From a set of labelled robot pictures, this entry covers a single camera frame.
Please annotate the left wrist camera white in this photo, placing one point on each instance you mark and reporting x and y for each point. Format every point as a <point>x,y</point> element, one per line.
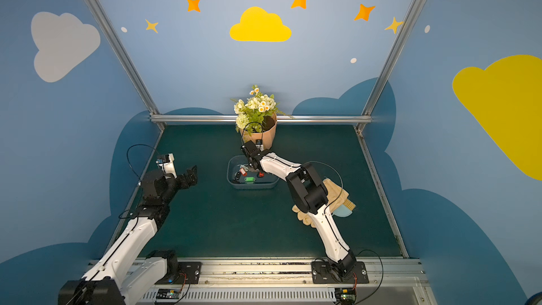
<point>167,163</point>

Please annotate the pink flower pot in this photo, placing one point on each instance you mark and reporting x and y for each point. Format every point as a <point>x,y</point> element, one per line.
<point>261,133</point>

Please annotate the left circuit board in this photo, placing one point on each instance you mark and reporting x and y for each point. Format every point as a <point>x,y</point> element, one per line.
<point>168,294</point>

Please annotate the black tag key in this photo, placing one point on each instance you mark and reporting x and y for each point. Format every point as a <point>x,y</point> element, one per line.
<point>237,176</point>

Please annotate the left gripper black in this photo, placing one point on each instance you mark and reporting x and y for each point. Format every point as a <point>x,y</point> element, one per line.
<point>181,179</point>

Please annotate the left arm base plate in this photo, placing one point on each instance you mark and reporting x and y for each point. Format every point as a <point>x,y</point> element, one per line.
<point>186,273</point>

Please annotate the right circuit board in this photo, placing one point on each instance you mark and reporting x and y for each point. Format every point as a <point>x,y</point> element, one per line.
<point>345,296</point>

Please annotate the light blue brush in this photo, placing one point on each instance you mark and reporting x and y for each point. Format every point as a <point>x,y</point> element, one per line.
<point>345,210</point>

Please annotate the beige work glove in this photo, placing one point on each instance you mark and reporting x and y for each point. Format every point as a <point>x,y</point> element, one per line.
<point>336,197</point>

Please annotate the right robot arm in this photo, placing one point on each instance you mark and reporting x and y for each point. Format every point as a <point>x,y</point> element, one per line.
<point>309,194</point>

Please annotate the white and green flowers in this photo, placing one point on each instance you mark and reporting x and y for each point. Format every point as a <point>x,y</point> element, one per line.
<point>255,114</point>

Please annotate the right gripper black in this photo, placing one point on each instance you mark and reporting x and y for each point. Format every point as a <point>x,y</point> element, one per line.
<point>250,152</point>

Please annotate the circuit board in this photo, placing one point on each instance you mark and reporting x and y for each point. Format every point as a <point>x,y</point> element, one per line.
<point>168,294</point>
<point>345,296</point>

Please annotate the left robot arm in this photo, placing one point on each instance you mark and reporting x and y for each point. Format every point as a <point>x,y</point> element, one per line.
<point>108,281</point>

